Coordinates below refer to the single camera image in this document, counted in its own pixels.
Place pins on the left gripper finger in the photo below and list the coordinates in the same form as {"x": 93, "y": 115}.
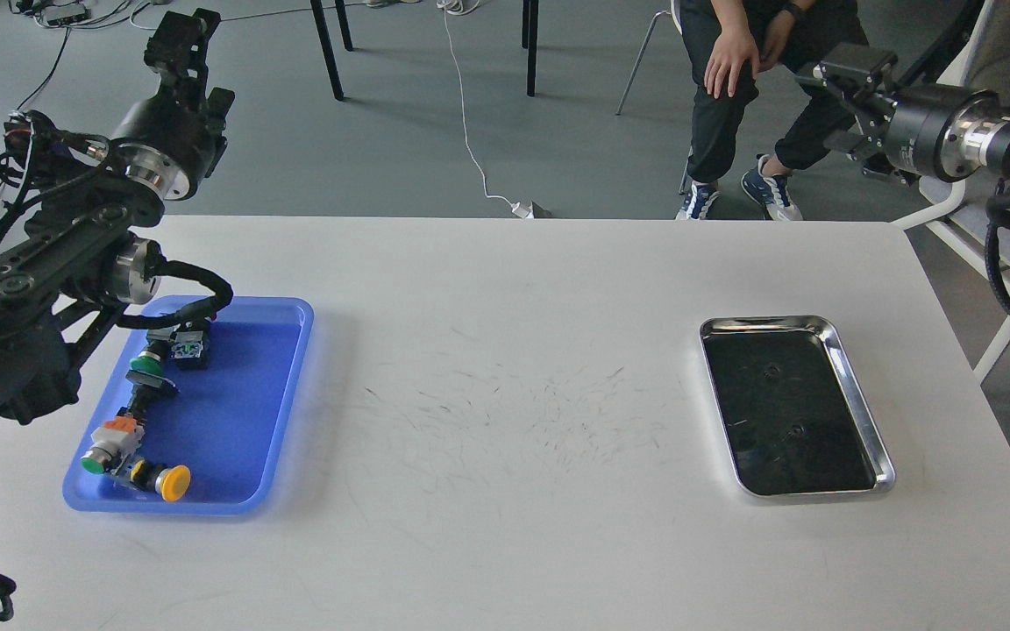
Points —
{"x": 215, "y": 111}
{"x": 177, "y": 53}

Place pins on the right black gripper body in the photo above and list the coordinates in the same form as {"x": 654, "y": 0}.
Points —
{"x": 941, "y": 131}

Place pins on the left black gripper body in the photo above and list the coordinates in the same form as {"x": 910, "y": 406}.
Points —
{"x": 164, "y": 146}

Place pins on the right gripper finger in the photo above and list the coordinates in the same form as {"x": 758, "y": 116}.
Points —
{"x": 871, "y": 155}
{"x": 862, "y": 78}

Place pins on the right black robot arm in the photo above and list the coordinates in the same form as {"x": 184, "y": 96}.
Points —
{"x": 925, "y": 70}

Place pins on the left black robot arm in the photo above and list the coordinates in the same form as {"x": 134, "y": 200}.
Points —
{"x": 71, "y": 267}

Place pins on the silver metal tray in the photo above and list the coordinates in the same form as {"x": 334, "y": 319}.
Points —
{"x": 843, "y": 453}

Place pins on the blue plastic tray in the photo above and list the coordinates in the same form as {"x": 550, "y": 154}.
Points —
{"x": 227, "y": 422}

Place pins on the person's left hand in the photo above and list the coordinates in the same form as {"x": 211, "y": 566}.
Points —
{"x": 777, "y": 35}

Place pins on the person's right hand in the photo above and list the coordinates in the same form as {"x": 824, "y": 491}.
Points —
{"x": 734, "y": 53}

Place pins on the black table legs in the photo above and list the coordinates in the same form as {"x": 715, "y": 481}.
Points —
{"x": 529, "y": 42}

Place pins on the red push button switch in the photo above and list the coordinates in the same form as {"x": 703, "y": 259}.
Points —
{"x": 191, "y": 344}

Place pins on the green push button switch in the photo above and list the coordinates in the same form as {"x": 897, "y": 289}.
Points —
{"x": 151, "y": 359}

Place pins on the black selector switch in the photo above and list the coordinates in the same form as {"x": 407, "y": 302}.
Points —
{"x": 146, "y": 389}

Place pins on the orange grey green switch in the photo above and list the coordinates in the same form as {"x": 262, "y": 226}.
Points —
{"x": 113, "y": 444}

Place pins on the yellow push button switch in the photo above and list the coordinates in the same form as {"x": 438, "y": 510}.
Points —
{"x": 169, "y": 481}

